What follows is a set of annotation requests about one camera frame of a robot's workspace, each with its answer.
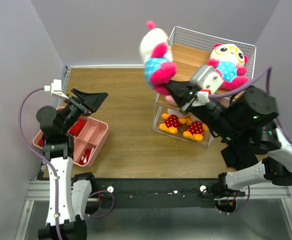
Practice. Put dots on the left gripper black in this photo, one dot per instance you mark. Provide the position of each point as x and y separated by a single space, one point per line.
88 102

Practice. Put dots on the pink plush face down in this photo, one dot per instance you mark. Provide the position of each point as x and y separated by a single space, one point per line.
169 99

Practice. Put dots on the red white item in tray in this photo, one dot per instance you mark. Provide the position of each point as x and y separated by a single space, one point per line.
86 155

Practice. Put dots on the yellow frog plush front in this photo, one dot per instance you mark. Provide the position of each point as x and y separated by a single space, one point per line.
195 130

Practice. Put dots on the yellow frog plush back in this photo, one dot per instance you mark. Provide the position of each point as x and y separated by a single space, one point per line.
173 120

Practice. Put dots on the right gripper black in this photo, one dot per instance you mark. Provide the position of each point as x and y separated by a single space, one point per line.
188 97

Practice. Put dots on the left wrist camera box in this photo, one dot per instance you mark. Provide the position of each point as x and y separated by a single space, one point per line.
55 89

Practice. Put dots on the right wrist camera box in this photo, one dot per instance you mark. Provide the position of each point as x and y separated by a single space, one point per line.
208 81

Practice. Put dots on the red block under camera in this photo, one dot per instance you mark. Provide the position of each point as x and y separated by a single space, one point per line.
77 127

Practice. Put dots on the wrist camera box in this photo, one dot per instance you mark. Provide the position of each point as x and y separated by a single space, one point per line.
55 89
208 81

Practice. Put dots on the white panda plush with glasses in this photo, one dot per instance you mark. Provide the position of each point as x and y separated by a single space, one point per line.
229 61

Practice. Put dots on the white panda plush blue dress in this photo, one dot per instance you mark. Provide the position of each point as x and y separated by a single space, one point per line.
157 58

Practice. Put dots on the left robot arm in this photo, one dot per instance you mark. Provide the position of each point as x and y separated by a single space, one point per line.
67 195

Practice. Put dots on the black cloth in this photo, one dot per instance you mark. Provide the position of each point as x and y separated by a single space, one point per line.
238 158

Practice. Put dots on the pink divided tray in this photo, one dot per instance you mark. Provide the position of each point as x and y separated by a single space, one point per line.
93 135

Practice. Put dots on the black mounting rail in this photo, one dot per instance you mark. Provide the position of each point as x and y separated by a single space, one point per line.
156 193

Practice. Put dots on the white wire wooden shelf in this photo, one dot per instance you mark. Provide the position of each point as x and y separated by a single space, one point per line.
190 50

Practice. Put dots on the yellow frog plush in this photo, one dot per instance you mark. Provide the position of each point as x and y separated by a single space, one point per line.
195 130
173 120

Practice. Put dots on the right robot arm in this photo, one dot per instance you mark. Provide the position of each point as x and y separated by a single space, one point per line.
248 124

